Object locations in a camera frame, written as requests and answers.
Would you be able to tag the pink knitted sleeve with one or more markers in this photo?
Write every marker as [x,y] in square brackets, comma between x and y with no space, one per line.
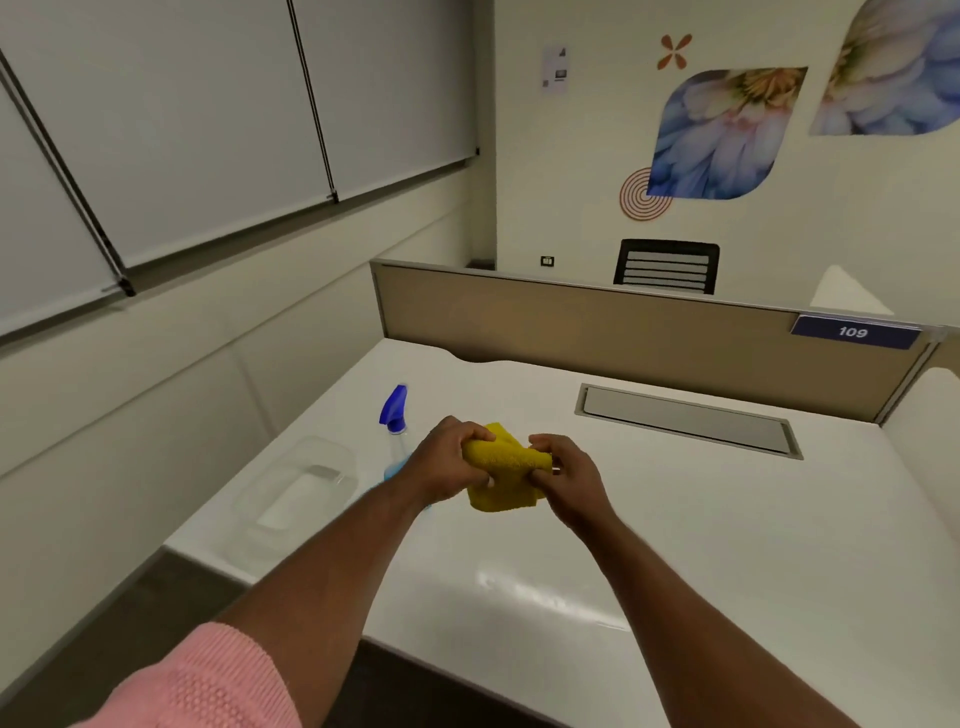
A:
[202,686]

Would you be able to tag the clear plastic container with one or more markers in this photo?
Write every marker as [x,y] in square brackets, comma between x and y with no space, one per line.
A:
[296,495]

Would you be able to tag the person's left forearm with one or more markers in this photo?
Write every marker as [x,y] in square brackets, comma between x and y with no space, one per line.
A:
[315,577]

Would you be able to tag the blue flower wall decal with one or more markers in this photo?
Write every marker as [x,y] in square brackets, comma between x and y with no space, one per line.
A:
[724,131]
[892,67]

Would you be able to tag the white side partition panel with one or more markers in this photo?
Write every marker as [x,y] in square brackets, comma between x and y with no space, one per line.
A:
[922,442]

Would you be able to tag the beige desk divider panel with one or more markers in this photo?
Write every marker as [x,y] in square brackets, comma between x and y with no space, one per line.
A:
[630,337]

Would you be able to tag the blue desk label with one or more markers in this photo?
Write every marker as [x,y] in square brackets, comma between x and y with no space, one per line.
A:
[855,332]

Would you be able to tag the white roller blind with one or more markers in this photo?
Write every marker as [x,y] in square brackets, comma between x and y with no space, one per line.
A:
[45,225]
[382,82]
[172,120]

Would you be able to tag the person's right thumb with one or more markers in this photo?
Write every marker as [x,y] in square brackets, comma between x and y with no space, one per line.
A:
[547,471]

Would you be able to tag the white paper notice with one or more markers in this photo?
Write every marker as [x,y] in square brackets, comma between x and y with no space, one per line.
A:
[554,70]

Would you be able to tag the person's left thumb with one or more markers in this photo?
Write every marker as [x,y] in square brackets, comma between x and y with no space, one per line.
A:
[478,466]

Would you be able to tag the person's right forearm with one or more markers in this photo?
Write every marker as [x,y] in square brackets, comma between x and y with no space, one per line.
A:
[697,637]

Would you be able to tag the person's left hand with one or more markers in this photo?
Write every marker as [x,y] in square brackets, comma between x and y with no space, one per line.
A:
[442,465]

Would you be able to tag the black office chair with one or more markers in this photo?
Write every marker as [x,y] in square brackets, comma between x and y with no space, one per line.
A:
[666,266]

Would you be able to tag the blue spray bottle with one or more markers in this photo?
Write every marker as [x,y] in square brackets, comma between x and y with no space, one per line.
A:
[393,431]

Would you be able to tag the person's right hand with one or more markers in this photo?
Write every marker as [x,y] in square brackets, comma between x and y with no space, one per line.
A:
[574,484]

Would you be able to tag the yellow microfiber cloth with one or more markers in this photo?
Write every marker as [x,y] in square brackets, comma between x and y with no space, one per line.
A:
[504,472]

